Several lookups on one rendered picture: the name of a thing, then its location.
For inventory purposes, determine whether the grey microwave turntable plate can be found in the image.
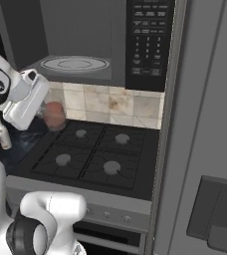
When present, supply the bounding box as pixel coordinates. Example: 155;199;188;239
40;55;113;73

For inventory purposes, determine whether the grey fridge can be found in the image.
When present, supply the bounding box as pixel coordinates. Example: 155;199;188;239
144;0;227;255

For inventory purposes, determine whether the white bottle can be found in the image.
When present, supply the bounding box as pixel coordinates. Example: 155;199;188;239
0;116;13;150

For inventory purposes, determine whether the grey oven front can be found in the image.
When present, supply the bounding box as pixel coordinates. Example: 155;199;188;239
5;174;153;255

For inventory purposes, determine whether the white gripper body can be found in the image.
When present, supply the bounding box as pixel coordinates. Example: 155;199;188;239
2;74;51;131

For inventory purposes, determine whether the reddish brown food item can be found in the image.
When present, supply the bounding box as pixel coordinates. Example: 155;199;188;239
43;101;68;132

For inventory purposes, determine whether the black open microwave oven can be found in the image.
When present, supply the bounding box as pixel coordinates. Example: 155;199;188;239
0;0;177;93

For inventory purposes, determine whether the grey oven door handle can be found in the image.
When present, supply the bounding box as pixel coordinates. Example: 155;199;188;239
73;231;143;248

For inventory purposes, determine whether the dark grey fridge dispenser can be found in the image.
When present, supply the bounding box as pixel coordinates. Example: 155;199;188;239
186;174;227;255

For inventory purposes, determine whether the black gas hob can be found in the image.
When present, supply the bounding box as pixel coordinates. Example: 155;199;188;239
6;119;161;201

